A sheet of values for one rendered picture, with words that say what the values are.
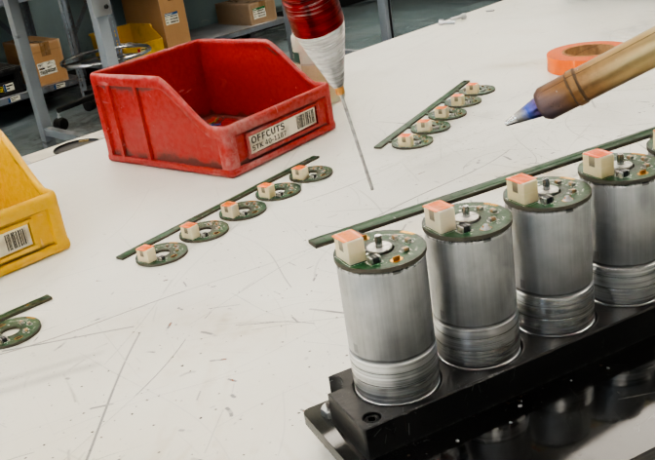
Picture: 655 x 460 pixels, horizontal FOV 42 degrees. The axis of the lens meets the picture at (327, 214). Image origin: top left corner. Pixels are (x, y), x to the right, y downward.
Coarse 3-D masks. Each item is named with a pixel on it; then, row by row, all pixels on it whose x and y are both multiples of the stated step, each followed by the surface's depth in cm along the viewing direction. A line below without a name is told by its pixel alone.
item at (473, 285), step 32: (448, 256) 23; (480, 256) 23; (512, 256) 24; (448, 288) 24; (480, 288) 24; (512, 288) 24; (448, 320) 24; (480, 320) 24; (512, 320) 24; (448, 352) 25; (480, 352) 24; (512, 352) 25
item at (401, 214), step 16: (608, 144) 28; (624, 144) 28; (560, 160) 27; (576, 160) 27; (464, 192) 26; (480, 192) 26; (416, 208) 25; (368, 224) 25; (384, 224) 25; (320, 240) 24
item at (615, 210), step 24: (624, 168) 26; (600, 192) 25; (624, 192) 25; (648, 192) 25; (600, 216) 26; (624, 216) 25; (648, 216) 25; (600, 240) 26; (624, 240) 26; (648, 240) 26; (600, 264) 26; (624, 264) 26; (648, 264) 26; (600, 288) 27; (624, 288) 26; (648, 288) 26
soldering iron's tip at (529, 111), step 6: (528, 102) 20; (534, 102) 20; (522, 108) 20; (528, 108) 20; (534, 108) 20; (516, 114) 20; (522, 114) 20; (528, 114) 20; (534, 114) 20; (540, 114) 20; (510, 120) 20; (516, 120) 20; (522, 120) 20; (528, 120) 20
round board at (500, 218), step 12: (456, 204) 25; (468, 204) 25; (480, 204) 25; (492, 204) 25; (480, 216) 24; (492, 216) 24; (504, 216) 24; (456, 228) 24; (468, 228) 23; (492, 228) 23; (504, 228) 23; (444, 240) 23; (456, 240) 23; (468, 240) 23
